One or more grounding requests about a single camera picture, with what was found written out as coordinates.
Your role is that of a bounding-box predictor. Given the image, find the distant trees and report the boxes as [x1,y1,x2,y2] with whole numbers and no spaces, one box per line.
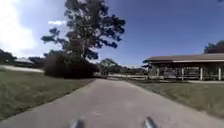
[98,57,148,76]

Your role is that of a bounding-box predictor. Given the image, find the grey paved path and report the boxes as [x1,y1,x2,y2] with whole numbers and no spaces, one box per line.
[0,78,224,128]

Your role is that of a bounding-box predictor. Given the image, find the large dark bush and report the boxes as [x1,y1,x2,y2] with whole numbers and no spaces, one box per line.
[43,53,100,80]

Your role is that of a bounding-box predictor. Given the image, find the tall dark tree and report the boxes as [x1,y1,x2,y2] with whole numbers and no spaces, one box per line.
[40,0,127,62]

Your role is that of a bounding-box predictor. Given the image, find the robot's own part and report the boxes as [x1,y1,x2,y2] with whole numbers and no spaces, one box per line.
[143,116,157,128]
[70,119,85,128]

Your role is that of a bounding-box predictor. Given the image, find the open shelter building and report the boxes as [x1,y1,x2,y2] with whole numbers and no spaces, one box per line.
[142,53,224,82]

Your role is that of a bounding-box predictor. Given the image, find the low distant building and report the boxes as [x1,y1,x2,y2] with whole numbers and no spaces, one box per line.
[13,57,35,68]

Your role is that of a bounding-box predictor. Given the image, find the grass field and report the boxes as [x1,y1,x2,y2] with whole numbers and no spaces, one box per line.
[0,68,97,122]

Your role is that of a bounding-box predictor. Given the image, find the grass verge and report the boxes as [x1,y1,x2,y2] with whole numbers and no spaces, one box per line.
[128,79,224,120]

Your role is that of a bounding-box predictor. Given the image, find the pale side road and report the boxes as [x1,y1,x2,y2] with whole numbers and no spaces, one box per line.
[0,64,45,74]

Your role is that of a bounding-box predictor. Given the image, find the dark tree behind shelter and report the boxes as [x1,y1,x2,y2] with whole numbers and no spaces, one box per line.
[203,40,224,55]

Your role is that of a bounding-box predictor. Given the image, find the dark trees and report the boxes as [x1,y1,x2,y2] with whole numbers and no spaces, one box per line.
[0,48,17,66]

